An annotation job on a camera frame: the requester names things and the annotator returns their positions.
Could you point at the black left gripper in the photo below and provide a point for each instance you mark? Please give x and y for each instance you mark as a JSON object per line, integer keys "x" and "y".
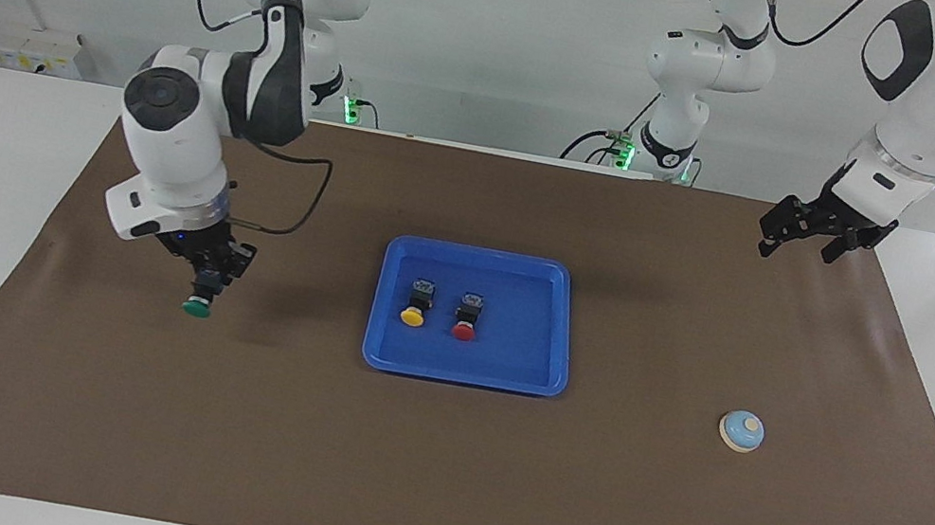
{"x": 831, "y": 216}

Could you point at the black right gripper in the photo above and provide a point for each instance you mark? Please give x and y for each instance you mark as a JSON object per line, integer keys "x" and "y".
{"x": 192, "y": 241}

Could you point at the green mushroom push button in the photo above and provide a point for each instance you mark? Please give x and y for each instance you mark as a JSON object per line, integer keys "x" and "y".
{"x": 197, "y": 306}

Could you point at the yellow mushroom push button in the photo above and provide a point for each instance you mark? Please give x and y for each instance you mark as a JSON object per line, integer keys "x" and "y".
{"x": 417, "y": 304}

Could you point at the red mushroom push button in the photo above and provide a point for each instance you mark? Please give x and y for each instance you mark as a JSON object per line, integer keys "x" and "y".
{"x": 467, "y": 318}

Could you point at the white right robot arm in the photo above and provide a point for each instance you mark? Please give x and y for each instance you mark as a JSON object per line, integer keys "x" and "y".
{"x": 180, "y": 145}

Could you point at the light blue desk bell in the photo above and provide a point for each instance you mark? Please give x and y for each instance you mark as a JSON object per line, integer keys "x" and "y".
{"x": 742, "y": 431}

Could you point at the blue plastic tray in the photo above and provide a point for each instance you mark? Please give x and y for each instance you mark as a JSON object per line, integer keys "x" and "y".
{"x": 509, "y": 356}

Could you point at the brown table mat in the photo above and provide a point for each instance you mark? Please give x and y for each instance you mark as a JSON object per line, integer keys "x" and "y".
{"x": 428, "y": 487}

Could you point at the white wall socket box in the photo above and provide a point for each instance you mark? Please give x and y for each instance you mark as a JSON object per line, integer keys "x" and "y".
{"x": 43, "y": 51}

